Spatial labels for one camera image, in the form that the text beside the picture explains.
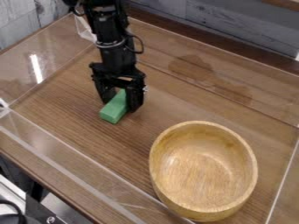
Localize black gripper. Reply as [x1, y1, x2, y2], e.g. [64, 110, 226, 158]
[88, 43, 146, 113]

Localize clear acrylic tray wall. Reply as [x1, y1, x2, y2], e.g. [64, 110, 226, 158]
[0, 99, 194, 224]

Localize clear acrylic corner bracket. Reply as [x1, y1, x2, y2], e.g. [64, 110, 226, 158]
[75, 16, 97, 43]

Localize black cable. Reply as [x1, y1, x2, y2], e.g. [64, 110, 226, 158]
[0, 199, 28, 224]

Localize green rectangular block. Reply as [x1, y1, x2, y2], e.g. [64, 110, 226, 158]
[99, 89, 127, 124]

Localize black metal base plate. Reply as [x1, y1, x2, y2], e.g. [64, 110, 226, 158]
[23, 194, 80, 224]

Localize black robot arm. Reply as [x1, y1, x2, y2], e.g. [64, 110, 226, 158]
[61, 0, 146, 112]

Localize light wooden bowl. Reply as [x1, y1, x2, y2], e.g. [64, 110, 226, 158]
[148, 121, 258, 222]

